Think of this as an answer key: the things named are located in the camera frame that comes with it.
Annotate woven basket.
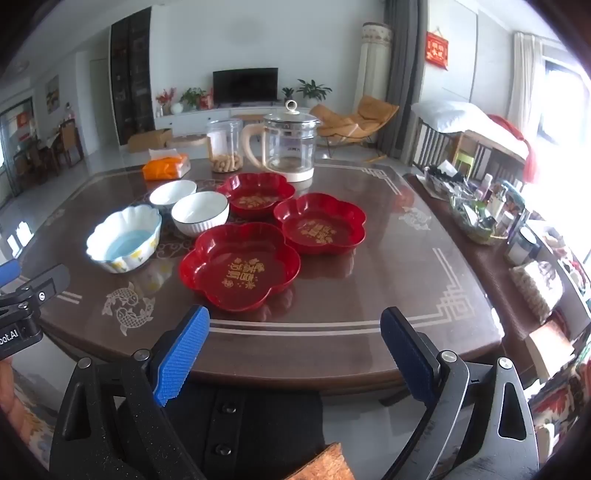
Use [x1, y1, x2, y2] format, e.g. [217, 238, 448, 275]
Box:
[509, 261, 565, 321]

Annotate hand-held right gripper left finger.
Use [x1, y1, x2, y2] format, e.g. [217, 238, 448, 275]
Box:
[50, 305, 211, 480]

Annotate framed wall picture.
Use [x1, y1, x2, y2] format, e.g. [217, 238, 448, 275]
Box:
[45, 75, 61, 114]

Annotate clear jar with peanuts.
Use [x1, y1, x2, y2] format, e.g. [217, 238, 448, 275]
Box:
[205, 119, 245, 174]

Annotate wooden dining chairs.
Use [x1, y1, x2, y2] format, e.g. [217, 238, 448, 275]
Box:
[14, 117, 86, 183]

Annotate glass kettle with cream base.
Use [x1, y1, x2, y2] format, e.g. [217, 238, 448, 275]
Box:
[241, 99, 322, 184]

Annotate brown cork mat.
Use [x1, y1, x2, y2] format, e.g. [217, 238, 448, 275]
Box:
[283, 442, 356, 480]

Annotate wooden bench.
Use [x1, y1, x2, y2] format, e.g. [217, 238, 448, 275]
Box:
[411, 115, 529, 183]

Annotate red wall hanging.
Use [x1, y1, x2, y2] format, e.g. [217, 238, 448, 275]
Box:
[426, 31, 450, 71]

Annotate round wooden stool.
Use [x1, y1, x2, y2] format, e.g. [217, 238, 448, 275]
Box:
[166, 134, 209, 160]

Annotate white bowl with dark rim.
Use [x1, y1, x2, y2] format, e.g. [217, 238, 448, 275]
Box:
[171, 191, 230, 237]
[148, 180, 198, 214]

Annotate white television cabinet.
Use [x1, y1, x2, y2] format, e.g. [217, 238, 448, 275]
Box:
[154, 102, 324, 137]

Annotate red flower-shaped plate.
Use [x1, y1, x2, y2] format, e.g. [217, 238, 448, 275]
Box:
[216, 172, 296, 219]
[273, 193, 367, 256]
[179, 223, 302, 313]

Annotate red cloth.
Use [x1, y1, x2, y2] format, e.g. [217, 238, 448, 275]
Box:
[487, 114, 541, 185]

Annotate grey curtain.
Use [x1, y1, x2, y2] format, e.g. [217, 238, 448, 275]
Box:
[383, 0, 430, 160]

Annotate cardboard box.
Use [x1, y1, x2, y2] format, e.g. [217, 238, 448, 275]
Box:
[127, 128, 174, 153]

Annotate orange tissue pack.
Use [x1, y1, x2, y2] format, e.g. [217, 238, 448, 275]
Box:
[141, 148, 192, 181]

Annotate white curtain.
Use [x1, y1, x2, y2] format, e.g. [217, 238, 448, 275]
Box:
[512, 31, 546, 139]

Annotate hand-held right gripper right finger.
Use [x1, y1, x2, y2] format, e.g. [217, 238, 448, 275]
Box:
[379, 306, 541, 480]

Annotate black television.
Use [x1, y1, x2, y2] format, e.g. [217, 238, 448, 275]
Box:
[212, 68, 279, 104]

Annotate red flowers in vase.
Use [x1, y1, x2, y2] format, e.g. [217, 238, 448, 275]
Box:
[156, 88, 177, 116]

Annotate glass tray with toiletries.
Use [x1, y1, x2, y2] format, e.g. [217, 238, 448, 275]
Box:
[449, 173, 532, 245]

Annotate white pillow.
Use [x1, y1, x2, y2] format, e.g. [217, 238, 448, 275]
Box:
[411, 100, 490, 134]

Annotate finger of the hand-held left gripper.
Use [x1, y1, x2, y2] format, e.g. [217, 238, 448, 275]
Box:
[0, 260, 22, 291]
[14, 264, 71, 306]

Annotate green plant with red pot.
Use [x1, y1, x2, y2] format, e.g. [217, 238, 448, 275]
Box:
[179, 87, 209, 112]

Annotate glass tray with dark items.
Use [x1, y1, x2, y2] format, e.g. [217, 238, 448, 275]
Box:
[422, 161, 474, 199]

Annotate scalloped white and blue bowl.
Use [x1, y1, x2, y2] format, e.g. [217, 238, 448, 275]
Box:
[86, 205, 163, 274]

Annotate standing air conditioner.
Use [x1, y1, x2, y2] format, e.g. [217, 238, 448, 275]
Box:
[358, 21, 397, 104]

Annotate dark display cabinet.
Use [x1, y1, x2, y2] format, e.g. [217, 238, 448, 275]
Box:
[109, 7, 155, 146]

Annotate orange lounge chair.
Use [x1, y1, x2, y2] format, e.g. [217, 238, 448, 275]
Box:
[308, 95, 400, 149]

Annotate large green potted plant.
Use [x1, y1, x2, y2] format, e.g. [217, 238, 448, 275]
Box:
[297, 78, 333, 102]

